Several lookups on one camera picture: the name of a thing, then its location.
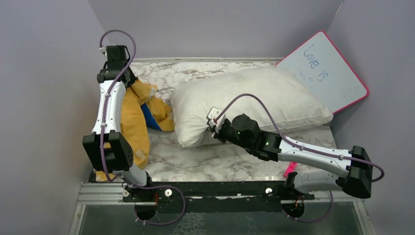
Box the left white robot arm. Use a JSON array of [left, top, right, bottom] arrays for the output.
[[82, 45, 154, 201]]

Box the yellow Mickey Mouse pillowcase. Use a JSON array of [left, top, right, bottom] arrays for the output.
[[95, 78, 176, 182]]

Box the white pillow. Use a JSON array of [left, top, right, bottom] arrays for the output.
[[170, 67, 333, 148]]

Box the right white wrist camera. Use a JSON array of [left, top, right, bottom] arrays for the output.
[[207, 107, 226, 133]]

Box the purple cable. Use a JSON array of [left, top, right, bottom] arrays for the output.
[[99, 29, 187, 226], [214, 94, 386, 223]]

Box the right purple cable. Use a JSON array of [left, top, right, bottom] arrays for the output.
[[214, 94, 386, 223]]

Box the aluminium table frame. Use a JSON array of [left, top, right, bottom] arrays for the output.
[[82, 61, 374, 225]]

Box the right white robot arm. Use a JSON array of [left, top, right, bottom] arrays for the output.
[[207, 114, 373, 199]]

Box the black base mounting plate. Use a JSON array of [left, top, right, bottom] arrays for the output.
[[104, 181, 315, 219]]

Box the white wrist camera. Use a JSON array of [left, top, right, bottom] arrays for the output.
[[99, 47, 106, 54], [207, 107, 226, 133]]

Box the pink framed whiteboard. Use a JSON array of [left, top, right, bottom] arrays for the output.
[[276, 31, 369, 114]]

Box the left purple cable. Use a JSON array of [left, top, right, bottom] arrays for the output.
[[99, 29, 187, 226]]

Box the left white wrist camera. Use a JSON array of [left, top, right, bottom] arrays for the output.
[[99, 47, 106, 54]]

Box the pink marker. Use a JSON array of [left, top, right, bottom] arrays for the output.
[[283, 162, 298, 178]]

